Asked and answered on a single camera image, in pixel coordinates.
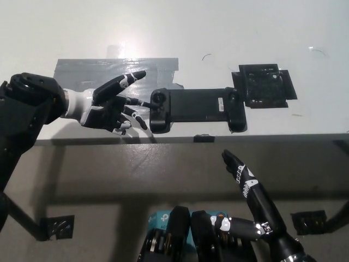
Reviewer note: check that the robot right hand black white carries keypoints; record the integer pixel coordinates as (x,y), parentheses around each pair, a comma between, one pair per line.
(259,199)

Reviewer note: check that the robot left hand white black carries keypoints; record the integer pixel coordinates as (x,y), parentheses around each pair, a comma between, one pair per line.
(101,112)

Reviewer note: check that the black mobile game controller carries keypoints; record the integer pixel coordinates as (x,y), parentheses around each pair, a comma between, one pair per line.
(196,105)

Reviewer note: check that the black table leg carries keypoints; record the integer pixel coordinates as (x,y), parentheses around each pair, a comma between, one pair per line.
(24,218)
(339,219)

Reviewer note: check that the black tape square patch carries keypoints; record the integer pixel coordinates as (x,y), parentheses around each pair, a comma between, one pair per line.
(263,86)

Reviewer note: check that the grey duct tape patch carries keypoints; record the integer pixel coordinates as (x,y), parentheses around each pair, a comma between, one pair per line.
(87,73)

